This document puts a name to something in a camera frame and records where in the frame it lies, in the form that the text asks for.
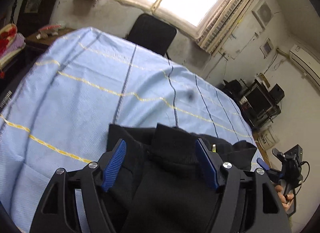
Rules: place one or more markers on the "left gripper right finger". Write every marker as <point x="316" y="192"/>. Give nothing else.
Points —
<point x="247" y="201"/>

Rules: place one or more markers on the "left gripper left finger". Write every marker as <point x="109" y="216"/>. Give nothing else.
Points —
<point x="57" y="210"/>

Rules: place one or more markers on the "black yellow sweatshirt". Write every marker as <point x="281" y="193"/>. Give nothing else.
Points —
<point x="160" y="186"/>

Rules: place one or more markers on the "right human hand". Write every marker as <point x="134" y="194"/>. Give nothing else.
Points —
<point x="286" y="200"/>

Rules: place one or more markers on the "white bucket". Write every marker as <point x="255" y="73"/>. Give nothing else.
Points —
<point x="267" y="138"/>

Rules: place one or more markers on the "black desk with electronics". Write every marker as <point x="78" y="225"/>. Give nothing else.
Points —
<point x="258" y="105"/>

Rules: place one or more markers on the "light blue checked bedsheet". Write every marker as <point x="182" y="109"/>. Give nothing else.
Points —
<point x="60" y="113"/>

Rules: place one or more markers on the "white air conditioner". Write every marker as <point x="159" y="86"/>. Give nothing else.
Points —
<point x="305" y="63"/>

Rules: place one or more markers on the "dark wooden side table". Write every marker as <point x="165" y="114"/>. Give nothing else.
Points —
<point x="39" y="43"/>

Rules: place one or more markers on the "right beige curtain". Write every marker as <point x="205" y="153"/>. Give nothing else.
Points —
<point x="228" y="13"/>

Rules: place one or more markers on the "red floral blanket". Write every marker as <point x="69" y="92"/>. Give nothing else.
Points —
<point x="7" y="36"/>

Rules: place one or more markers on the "black office chair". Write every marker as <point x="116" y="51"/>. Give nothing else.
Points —
<point x="152" y="34"/>

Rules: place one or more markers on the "white wall vent fan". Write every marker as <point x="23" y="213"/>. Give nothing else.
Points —
<point x="262" y="13"/>

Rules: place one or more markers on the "dark framed wall painting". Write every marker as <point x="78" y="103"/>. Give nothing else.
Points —
<point x="34" y="12"/>

